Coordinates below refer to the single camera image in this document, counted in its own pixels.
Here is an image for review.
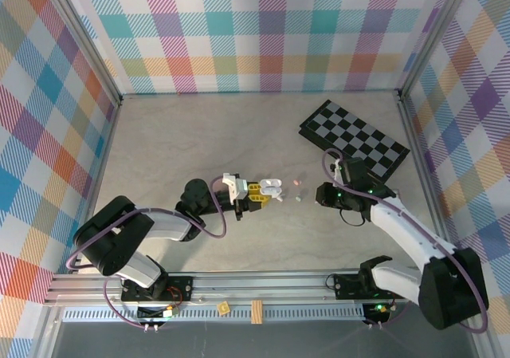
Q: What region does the left aluminium frame post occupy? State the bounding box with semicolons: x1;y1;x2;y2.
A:
37;0;123;108

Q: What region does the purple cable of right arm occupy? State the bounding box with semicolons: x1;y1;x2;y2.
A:
321;148;490;332

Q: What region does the left aluminium floor rail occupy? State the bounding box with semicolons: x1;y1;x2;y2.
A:
77;96;123;235

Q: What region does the right controller board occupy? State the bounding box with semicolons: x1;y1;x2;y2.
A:
362;302;390;319

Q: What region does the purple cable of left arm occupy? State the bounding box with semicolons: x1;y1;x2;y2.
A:
65;175;229;330

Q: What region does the left controller board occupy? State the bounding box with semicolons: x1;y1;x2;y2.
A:
137;305;179;321

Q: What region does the right aluminium floor rail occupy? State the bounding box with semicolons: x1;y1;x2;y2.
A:
396;90;451;239

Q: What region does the controller board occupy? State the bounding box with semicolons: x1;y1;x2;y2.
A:
137;305;179;321
362;302;390;319

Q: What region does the grey slotted cable duct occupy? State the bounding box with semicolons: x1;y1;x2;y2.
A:
61;308;367;323

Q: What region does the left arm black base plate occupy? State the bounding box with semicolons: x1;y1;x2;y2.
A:
121;276;194;301

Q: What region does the thin black cable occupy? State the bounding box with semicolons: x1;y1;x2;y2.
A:
338;207;367;227

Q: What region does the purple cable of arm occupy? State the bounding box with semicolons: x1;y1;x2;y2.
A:
321;148;490;332
65;175;229;330

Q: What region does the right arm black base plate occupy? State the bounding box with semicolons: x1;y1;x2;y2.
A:
333;272;407;300

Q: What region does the aluminium frame post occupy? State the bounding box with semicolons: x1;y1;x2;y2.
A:
37;0;123;108
396;0;477;100

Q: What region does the aluminium floor rail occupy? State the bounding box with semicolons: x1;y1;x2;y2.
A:
77;96;123;235
396;90;451;239

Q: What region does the white earbud charging case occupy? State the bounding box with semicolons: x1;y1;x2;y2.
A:
258;177;284;203

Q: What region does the black grey chessboard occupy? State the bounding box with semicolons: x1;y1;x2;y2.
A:
298;99;411;183

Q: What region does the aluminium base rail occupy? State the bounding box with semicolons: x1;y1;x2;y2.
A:
43;269;423;307

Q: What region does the right aluminium frame post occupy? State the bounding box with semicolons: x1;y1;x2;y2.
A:
396;0;477;100

